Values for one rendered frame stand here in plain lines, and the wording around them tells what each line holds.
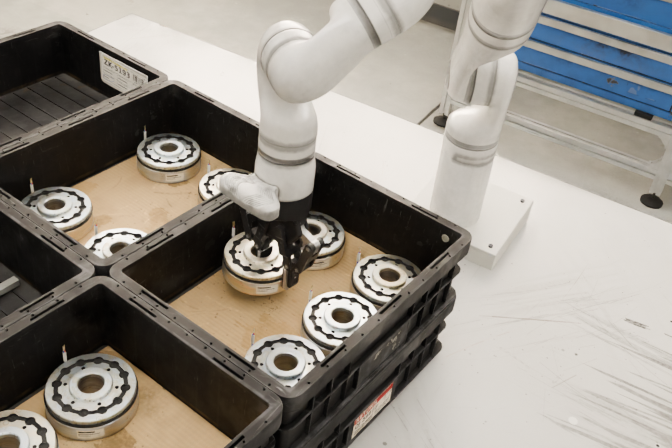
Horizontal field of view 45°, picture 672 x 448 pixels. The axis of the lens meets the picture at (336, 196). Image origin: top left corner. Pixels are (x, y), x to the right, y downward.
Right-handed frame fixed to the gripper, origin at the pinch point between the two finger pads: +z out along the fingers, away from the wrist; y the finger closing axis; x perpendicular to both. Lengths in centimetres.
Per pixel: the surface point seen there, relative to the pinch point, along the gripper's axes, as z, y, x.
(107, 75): 0, 58, -14
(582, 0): 26, 47, -193
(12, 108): 5, 65, 1
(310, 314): 1.4, -8.2, 1.9
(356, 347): -4.9, -19.4, 6.9
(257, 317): 4.6, -1.8, 5.1
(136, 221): 4.7, 25.0, 4.4
